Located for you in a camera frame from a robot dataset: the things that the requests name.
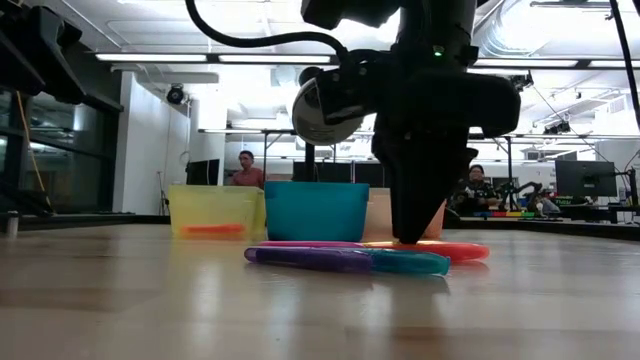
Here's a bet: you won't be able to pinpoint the orange plastic bin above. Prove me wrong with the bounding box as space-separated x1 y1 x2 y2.
362 188 446 240

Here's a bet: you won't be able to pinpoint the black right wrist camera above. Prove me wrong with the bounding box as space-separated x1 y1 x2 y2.
314 67 377 126

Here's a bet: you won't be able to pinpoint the small black monitor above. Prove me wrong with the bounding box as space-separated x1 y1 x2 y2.
185 158 221 187

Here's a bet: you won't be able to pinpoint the round black ceiling camera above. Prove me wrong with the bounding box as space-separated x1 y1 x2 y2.
165 83 187 106

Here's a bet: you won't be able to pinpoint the colourful block row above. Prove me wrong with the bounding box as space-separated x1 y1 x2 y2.
472 210 536 219

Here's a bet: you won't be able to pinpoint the pink slim highlighter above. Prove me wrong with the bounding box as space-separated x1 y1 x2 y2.
257 240 369 249

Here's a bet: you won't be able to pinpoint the black aluminium table frame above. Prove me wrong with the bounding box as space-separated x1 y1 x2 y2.
0 213 640 242

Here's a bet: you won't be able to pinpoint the teal plastic bin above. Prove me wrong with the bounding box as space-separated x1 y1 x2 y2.
263 181 370 243

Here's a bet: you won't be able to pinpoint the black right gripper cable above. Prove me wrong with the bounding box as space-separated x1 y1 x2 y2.
183 0 351 64

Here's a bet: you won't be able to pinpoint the yellow plastic bin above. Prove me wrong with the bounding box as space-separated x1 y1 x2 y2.
168 184 267 240

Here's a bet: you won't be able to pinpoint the purple translucent pen highlighter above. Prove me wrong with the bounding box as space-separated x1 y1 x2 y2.
243 246 375 275

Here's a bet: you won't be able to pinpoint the person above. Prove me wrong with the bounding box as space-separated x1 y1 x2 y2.
452 163 501 214
529 193 561 217
229 149 266 190

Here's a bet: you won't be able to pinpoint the black background workstation frame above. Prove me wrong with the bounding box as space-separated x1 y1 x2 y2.
469 131 516 214
198 127 301 182

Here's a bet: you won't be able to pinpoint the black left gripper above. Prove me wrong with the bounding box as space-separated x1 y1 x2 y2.
0 0 87 105

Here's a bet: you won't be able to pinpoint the orange translucent pen highlighter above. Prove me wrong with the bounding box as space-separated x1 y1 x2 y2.
369 241 491 263

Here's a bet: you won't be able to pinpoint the large black monitor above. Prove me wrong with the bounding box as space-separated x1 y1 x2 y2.
554 159 619 198

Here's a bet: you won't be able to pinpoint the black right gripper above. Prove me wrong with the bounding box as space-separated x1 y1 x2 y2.
372 64 522 246

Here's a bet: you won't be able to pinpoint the long ceiling light bar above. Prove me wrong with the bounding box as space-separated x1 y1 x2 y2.
94 51 640 71

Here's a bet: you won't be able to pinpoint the black partition panels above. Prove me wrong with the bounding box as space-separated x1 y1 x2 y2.
292 160 389 189

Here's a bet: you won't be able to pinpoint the thin yellow pole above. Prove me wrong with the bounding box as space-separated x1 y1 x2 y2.
14 89 55 215

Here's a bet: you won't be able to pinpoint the teal translucent pen highlighter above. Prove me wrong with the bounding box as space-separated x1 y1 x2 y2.
349 248 451 277

